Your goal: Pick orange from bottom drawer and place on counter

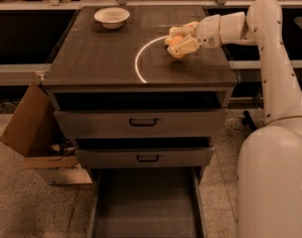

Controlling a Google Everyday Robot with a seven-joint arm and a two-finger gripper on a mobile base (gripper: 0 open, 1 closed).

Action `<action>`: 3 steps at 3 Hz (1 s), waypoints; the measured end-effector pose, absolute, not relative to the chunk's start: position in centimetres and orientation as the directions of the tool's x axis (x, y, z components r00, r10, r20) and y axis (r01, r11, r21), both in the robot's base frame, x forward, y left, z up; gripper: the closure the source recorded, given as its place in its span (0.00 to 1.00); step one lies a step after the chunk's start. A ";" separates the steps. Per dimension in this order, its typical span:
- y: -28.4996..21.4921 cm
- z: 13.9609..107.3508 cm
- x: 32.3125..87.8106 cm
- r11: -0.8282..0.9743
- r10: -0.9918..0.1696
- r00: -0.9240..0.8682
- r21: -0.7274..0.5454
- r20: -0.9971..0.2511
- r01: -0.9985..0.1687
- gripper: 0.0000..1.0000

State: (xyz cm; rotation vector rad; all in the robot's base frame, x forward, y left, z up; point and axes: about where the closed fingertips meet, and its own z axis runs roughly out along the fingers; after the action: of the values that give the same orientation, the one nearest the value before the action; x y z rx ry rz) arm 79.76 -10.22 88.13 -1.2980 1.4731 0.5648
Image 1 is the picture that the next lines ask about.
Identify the white bowl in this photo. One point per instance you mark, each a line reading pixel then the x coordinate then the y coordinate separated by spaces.
pixel 112 18

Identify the drawer with handle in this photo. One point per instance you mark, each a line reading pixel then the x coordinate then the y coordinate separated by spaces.
pixel 145 158
pixel 111 125

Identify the middle drawer with handle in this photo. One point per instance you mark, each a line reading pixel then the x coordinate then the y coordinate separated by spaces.
pixel 145 158

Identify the top drawer with handle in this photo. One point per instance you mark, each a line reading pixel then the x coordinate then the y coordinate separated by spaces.
pixel 111 125

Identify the grey drawer cabinet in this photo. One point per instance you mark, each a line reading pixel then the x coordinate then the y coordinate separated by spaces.
pixel 129 69

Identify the brown cardboard box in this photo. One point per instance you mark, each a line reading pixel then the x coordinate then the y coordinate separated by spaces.
pixel 34 134

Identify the yellow sponge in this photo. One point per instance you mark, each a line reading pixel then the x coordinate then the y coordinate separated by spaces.
pixel 167 41

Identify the open bottom drawer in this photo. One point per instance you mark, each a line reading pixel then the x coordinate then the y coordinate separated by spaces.
pixel 147 203

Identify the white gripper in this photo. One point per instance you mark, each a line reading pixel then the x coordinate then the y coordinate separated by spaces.
pixel 209 31

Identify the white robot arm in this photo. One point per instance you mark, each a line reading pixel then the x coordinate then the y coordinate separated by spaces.
pixel 270 160

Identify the orange fruit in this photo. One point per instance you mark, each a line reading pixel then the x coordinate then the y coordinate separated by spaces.
pixel 174 41

